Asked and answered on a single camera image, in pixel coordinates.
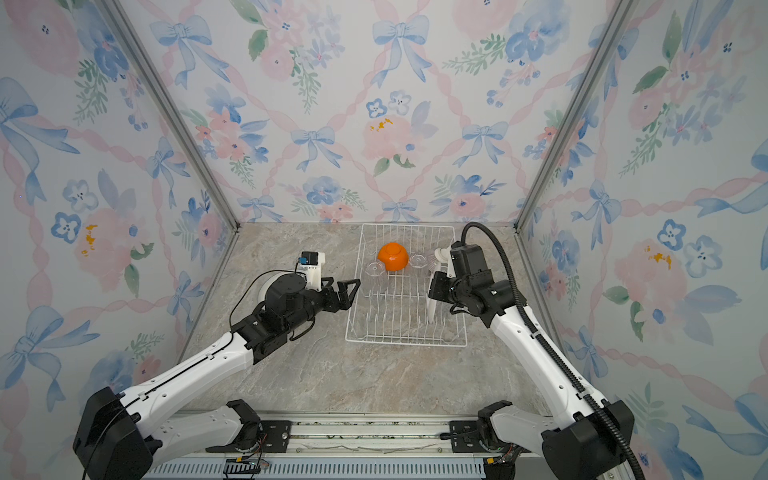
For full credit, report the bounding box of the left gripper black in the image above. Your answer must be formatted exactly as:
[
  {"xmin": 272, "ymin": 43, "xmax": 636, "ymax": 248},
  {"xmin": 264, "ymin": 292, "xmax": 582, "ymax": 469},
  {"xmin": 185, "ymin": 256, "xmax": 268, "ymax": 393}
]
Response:
[{"xmin": 284, "ymin": 276, "xmax": 359, "ymax": 338}]

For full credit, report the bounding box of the clear glass cup back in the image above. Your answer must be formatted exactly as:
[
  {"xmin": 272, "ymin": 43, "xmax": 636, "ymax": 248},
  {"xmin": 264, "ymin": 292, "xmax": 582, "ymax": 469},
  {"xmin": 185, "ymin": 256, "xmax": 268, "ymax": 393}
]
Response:
[{"xmin": 408, "ymin": 253, "xmax": 429, "ymax": 273}]

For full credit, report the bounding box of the clear glass cup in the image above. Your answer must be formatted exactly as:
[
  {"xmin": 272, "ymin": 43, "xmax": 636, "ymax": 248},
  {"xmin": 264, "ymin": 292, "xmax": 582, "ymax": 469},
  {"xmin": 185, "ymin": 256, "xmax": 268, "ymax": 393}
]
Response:
[
  {"xmin": 363, "ymin": 260, "xmax": 387, "ymax": 281},
  {"xmin": 408, "ymin": 253, "xmax": 429, "ymax": 273}
]

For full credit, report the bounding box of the white deep plate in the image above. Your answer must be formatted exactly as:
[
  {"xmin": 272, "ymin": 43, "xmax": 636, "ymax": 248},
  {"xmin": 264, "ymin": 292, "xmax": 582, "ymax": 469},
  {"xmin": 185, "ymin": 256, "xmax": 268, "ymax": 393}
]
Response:
[{"xmin": 256, "ymin": 269, "xmax": 301, "ymax": 304}]

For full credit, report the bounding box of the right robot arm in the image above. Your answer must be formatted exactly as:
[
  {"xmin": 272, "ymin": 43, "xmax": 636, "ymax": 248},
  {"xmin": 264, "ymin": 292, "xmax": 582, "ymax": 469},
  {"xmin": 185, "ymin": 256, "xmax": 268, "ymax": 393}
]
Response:
[{"xmin": 428, "ymin": 241, "xmax": 645, "ymax": 479}]

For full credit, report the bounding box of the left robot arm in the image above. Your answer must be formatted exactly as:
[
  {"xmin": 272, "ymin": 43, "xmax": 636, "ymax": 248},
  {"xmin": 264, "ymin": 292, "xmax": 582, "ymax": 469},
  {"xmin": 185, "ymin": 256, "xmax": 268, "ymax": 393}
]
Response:
[{"xmin": 73, "ymin": 271, "xmax": 361, "ymax": 479}]

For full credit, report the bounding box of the orange bowl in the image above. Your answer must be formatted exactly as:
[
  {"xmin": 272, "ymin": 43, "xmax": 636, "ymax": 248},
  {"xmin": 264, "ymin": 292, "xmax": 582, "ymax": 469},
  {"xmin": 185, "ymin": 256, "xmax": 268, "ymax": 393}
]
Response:
[{"xmin": 377, "ymin": 242, "xmax": 409, "ymax": 272}]

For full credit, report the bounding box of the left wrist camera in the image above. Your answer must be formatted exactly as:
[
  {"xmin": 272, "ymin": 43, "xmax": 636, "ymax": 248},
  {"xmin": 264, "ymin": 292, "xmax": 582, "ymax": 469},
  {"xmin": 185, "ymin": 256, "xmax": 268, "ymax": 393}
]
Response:
[{"xmin": 296, "ymin": 251, "xmax": 325, "ymax": 291}]

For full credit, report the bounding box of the white wire dish rack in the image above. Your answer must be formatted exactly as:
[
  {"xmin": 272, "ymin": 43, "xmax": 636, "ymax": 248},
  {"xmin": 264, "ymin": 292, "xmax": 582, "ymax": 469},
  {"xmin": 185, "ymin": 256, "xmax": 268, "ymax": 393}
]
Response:
[{"xmin": 345, "ymin": 223, "xmax": 467, "ymax": 348}]

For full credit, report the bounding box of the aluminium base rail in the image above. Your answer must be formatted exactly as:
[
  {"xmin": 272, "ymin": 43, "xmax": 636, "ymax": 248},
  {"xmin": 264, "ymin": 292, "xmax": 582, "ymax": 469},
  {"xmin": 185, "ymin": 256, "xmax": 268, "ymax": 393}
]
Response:
[{"xmin": 140, "ymin": 414, "xmax": 582, "ymax": 479}]

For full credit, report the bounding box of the black corrugated cable conduit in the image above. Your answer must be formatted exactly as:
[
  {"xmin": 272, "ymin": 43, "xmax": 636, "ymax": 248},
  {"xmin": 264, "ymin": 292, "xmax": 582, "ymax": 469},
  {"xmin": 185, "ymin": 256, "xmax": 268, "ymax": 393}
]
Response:
[{"xmin": 460, "ymin": 221, "xmax": 646, "ymax": 480}]

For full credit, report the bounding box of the right corner aluminium post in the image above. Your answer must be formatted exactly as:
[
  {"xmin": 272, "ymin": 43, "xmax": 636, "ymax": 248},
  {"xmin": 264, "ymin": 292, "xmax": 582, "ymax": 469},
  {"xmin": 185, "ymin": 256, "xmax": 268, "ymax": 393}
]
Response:
[{"xmin": 514, "ymin": 0, "xmax": 636, "ymax": 233}]

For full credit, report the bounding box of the corner aluminium post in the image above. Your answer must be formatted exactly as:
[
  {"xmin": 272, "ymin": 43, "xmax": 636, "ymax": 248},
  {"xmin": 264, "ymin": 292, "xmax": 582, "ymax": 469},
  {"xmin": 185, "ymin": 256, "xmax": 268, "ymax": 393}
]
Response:
[
  {"xmin": 96, "ymin": 1, "xmax": 240, "ymax": 232},
  {"xmin": 514, "ymin": 0, "xmax": 636, "ymax": 233}
]

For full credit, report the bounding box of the left corner aluminium post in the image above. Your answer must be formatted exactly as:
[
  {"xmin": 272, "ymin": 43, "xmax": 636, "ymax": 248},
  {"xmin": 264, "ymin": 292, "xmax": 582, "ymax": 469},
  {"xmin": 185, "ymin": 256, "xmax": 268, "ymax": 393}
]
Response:
[{"xmin": 96, "ymin": 1, "xmax": 240, "ymax": 232}]

